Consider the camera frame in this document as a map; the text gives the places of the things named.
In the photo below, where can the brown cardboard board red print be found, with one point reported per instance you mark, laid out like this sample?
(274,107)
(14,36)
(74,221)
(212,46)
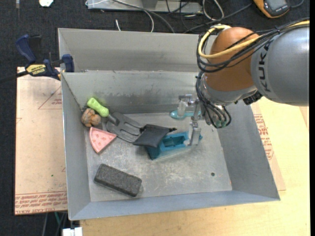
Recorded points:
(39,144)

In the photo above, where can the tan toy pastry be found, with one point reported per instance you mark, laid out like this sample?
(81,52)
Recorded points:
(89,118)

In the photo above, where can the teal box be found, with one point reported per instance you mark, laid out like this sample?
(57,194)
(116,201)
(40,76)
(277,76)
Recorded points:
(169,147)

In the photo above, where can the dark grey sponge block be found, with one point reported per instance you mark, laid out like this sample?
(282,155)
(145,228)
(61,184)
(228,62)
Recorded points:
(118,179)

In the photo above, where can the pink toy pizza slice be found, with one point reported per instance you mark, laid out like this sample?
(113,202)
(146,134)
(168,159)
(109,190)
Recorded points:
(99,139)

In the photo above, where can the grey metal bin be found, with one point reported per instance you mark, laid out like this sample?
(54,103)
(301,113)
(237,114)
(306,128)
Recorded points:
(172,178)

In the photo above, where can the light blue flat dish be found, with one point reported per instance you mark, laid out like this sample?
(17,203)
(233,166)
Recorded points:
(178,114)

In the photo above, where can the black pouch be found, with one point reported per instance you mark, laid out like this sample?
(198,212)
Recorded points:
(152,136)

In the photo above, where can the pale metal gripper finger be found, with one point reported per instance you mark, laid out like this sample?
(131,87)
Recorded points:
(195,135)
(186,99)

